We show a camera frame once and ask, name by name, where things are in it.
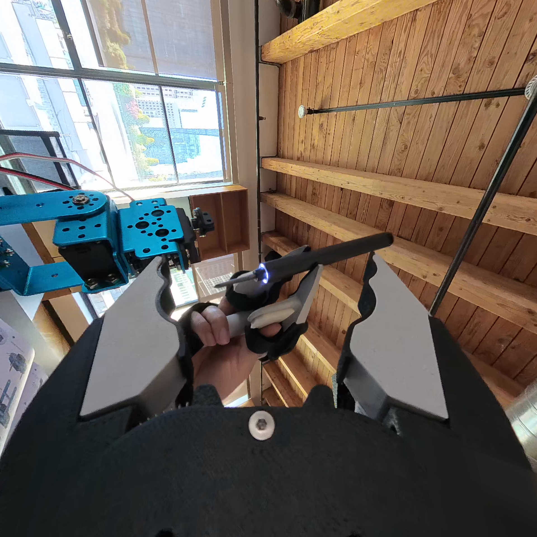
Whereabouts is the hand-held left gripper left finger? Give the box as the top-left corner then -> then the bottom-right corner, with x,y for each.
79,255 -> 196,420

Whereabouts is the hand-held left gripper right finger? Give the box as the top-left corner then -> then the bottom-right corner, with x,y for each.
334,251 -> 449,422

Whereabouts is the black ceiling pipe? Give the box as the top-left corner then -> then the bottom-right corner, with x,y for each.
306,87 -> 530,116
428,90 -> 537,318

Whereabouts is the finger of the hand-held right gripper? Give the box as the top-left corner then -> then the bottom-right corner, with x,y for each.
289,263 -> 324,329
264,245 -> 313,270

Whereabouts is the blue toy robot arm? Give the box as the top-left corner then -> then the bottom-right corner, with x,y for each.
0,189 -> 215,298

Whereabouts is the open wooden box shelf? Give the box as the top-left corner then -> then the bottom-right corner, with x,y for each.
189,186 -> 251,261

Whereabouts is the black electric screwdriver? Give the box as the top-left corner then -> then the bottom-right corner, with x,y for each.
214,233 -> 395,290

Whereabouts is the wooden ceiling beam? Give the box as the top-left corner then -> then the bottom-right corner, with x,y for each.
260,192 -> 537,335
260,0 -> 439,64
261,157 -> 537,236

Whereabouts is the white framed window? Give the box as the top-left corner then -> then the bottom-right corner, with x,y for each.
0,0 -> 234,186

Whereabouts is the person's right hand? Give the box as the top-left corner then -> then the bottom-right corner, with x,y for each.
190,305 -> 284,400

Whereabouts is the silver air duct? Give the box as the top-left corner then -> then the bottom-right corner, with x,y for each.
503,380 -> 537,472

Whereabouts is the red white servo cable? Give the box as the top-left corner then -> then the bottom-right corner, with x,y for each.
0,166 -> 74,191
0,153 -> 136,203

